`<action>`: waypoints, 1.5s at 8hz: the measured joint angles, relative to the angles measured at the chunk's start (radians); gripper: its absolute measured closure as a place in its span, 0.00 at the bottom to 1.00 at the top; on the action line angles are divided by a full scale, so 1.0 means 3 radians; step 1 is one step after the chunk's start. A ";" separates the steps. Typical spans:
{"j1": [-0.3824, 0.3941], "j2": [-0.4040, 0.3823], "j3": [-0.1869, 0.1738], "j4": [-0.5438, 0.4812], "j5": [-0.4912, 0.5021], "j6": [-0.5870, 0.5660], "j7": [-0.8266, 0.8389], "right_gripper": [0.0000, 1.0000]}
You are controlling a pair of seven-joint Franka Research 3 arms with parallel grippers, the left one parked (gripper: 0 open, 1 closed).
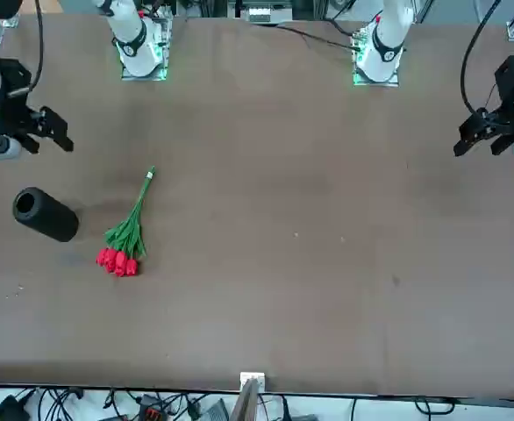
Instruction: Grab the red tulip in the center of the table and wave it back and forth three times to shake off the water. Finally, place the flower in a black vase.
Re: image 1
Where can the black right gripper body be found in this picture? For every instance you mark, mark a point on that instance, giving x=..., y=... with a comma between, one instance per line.
x=11, y=103

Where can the red tulip bouquet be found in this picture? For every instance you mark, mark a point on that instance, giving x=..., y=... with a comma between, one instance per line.
x=127, y=228

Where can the grey power strip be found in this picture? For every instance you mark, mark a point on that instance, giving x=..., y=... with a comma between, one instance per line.
x=259, y=15

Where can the black power adapter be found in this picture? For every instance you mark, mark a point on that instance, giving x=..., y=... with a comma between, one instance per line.
x=7, y=408

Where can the red and black device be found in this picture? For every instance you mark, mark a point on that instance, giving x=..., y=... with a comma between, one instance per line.
x=152, y=410

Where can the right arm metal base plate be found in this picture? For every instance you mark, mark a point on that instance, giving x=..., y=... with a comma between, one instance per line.
x=164, y=30

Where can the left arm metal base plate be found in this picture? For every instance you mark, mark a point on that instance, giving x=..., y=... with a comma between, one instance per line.
x=357, y=44

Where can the white table edge bracket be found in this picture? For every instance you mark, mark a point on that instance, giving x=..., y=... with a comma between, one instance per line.
x=252, y=377

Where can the metal camera post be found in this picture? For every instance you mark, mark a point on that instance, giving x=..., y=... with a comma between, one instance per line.
x=246, y=403

